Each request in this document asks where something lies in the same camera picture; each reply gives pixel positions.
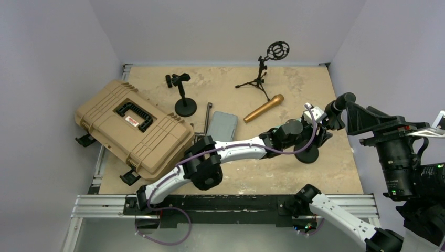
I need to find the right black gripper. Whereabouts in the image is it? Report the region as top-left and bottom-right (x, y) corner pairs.
(345, 98), (427, 194)

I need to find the black stand with round base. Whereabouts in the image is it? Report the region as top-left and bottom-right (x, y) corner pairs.
(293, 118), (345, 164)

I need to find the black microphone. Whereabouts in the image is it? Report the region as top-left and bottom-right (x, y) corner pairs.
(324, 92), (356, 130)

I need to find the gold microphone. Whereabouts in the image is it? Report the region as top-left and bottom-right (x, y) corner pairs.
(243, 94), (284, 123)

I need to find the black tripod shock mount stand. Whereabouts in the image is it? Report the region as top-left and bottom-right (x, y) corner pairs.
(235, 41), (290, 101)

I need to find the black clip stand round base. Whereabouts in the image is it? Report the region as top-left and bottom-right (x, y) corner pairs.
(171, 73), (197, 117)

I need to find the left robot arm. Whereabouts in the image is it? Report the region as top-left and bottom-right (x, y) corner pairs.
(136, 117), (332, 215)

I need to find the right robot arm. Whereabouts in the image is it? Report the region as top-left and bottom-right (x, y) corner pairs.
(294, 101), (444, 251)

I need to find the grey plastic case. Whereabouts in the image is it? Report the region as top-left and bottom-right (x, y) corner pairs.
(206, 111), (238, 142)

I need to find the grey metal T-bar tool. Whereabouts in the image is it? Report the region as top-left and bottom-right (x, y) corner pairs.
(195, 102), (213, 137)

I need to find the small black adapter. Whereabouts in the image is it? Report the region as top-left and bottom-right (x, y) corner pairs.
(165, 75), (173, 88)

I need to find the tan hard case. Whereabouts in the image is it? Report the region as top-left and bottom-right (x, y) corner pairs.
(75, 80), (194, 185)

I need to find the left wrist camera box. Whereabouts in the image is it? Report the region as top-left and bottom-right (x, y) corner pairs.
(303, 103), (327, 123)

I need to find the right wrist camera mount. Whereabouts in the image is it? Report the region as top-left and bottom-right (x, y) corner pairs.
(408, 110), (444, 138)

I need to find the purple cable loop front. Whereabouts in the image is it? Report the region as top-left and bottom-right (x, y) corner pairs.
(134, 207), (193, 246)

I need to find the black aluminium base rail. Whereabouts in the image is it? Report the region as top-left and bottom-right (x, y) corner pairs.
(71, 193), (379, 230)

